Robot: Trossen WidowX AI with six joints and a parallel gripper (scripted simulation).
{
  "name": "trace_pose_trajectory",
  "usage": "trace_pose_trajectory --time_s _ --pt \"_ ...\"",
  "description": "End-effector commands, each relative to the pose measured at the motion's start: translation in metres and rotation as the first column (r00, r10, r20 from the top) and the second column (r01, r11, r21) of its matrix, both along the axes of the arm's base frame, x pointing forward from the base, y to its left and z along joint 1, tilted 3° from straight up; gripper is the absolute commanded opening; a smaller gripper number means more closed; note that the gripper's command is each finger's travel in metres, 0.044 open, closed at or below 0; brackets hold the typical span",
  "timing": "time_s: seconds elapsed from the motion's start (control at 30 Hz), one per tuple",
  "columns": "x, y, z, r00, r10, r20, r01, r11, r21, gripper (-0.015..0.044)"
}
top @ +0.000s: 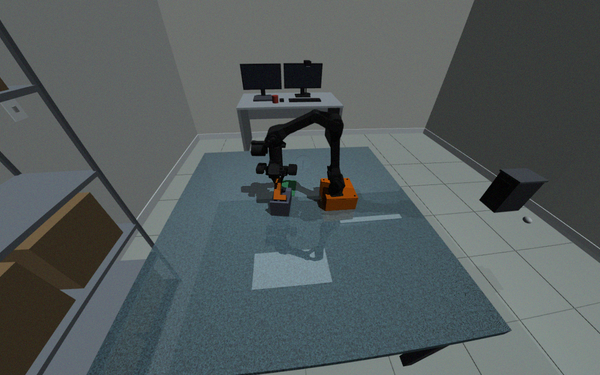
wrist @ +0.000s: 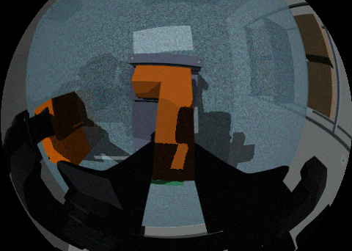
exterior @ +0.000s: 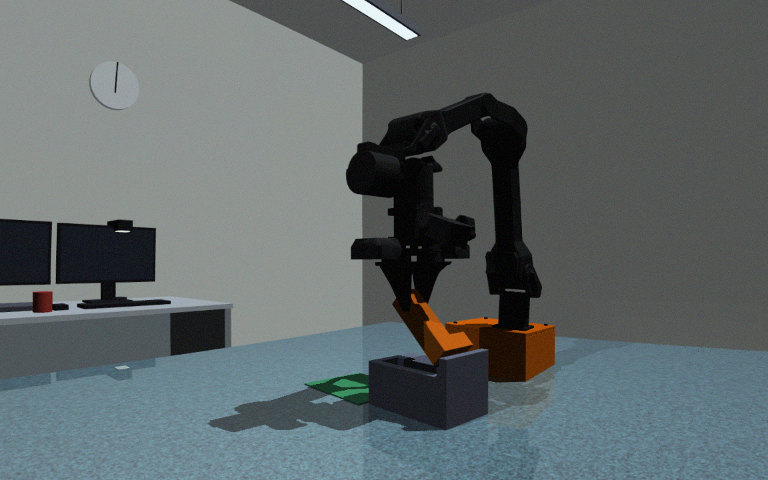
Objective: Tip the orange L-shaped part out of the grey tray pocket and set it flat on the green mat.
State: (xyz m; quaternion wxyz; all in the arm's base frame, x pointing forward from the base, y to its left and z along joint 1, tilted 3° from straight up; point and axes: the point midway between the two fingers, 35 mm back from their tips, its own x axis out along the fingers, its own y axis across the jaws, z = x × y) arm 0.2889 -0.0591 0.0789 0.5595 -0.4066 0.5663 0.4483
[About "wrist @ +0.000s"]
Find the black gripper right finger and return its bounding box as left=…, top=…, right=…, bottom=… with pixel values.
left=194, top=143, right=290, bottom=233

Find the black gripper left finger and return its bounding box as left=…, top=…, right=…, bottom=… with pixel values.
left=56, top=140, right=155, bottom=236

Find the orange l-shaped part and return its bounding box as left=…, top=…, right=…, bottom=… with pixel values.
left=131, top=65, right=194, bottom=181

